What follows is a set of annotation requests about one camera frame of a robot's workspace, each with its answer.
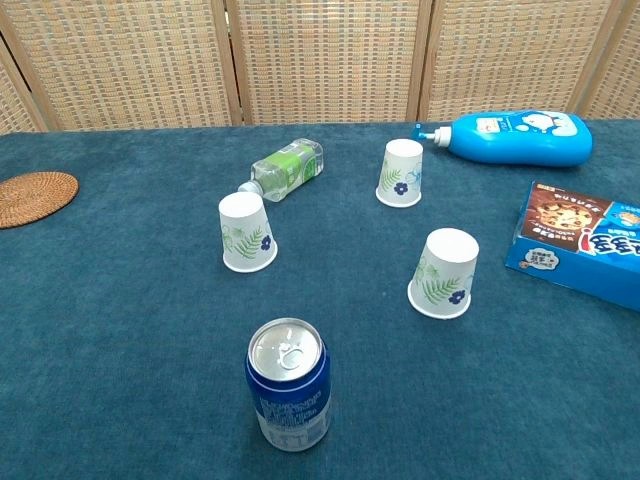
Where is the blue chocolate cookie box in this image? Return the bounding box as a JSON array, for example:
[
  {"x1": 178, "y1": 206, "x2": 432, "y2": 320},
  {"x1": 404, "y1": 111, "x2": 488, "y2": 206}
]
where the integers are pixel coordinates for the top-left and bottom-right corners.
[{"x1": 504, "y1": 180, "x2": 640, "y2": 312}]

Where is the blue aluminium drink can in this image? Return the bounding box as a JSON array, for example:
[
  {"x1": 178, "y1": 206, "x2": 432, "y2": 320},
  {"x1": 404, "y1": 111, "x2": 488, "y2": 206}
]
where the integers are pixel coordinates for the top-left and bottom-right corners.
[{"x1": 244, "y1": 317, "x2": 333, "y2": 454}]

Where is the blue pump lotion bottle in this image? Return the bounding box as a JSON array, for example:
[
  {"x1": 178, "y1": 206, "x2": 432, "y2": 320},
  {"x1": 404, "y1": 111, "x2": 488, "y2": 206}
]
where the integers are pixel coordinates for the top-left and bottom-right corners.
[{"x1": 411, "y1": 110, "x2": 594, "y2": 168}]

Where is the clear bottle green label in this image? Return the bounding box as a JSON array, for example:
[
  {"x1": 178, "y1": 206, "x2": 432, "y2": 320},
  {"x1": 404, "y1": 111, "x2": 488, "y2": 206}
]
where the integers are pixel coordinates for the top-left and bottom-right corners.
[{"x1": 237, "y1": 138, "x2": 325, "y2": 203}]

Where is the woven bamboo folding screen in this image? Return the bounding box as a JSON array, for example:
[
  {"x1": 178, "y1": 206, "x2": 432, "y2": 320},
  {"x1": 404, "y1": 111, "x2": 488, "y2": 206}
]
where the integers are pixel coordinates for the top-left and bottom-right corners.
[{"x1": 0, "y1": 0, "x2": 640, "y2": 134}]

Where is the round woven rattan coaster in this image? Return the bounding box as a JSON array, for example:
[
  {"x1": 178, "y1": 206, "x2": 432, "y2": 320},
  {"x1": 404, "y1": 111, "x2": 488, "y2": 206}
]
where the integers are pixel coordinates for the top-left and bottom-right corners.
[{"x1": 0, "y1": 171, "x2": 80, "y2": 230}]

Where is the white floral paper cup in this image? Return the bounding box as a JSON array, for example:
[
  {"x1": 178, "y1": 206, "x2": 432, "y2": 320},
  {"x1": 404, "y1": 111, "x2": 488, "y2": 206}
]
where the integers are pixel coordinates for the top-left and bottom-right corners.
[
  {"x1": 407, "y1": 228, "x2": 481, "y2": 320},
  {"x1": 218, "y1": 191, "x2": 279, "y2": 274},
  {"x1": 375, "y1": 138, "x2": 425, "y2": 209}
]

